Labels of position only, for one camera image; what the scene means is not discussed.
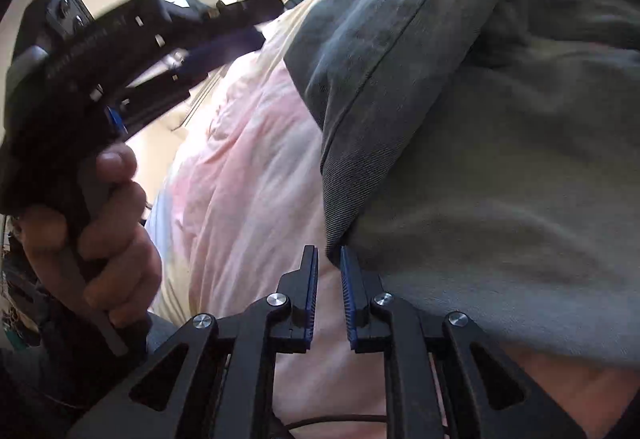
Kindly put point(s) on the person's left hand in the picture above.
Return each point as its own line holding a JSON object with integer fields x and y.
{"x": 120, "y": 239}

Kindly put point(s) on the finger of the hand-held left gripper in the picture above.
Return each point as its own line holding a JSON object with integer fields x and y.
{"x": 245, "y": 11}
{"x": 160, "y": 94}

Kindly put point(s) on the pink tie-dye bedspread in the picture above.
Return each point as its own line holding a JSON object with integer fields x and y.
{"x": 250, "y": 199}

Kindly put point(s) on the blue denim jeans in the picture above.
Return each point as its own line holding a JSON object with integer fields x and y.
{"x": 475, "y": 144}

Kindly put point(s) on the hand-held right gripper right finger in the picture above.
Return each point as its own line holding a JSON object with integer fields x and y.
{"x": 350, "y": 304}

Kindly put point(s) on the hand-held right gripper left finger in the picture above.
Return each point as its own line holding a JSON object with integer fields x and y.
{"x": 312, "y": 299}

